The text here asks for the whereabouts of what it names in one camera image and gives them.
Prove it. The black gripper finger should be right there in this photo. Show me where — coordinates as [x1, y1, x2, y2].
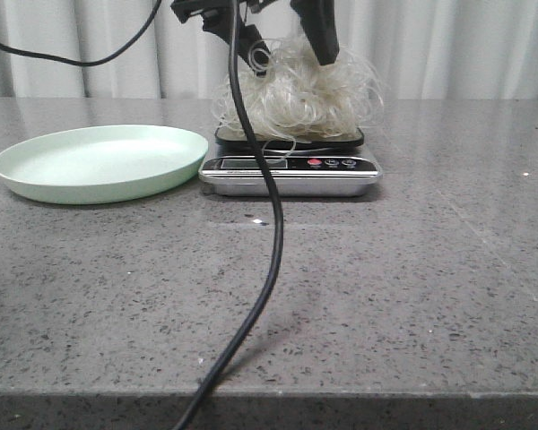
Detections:
[290, 0, 340, 65]
[170, 1, 269, 76]

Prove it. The white vermicelli noodle bundle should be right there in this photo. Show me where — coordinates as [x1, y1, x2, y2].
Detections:
[238, 36, 384, 151]

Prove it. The white pleated curtain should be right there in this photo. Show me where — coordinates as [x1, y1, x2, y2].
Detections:
[0, 1, 538, 99]

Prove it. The black silver kitchen scale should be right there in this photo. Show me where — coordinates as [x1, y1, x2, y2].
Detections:
[199, 126, 382, 198]

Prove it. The light green plastic plate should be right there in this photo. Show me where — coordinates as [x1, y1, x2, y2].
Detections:
[0, 125, 209, 205]

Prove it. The black cable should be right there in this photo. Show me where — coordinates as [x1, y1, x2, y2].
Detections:
[0, 0, 285, 430]

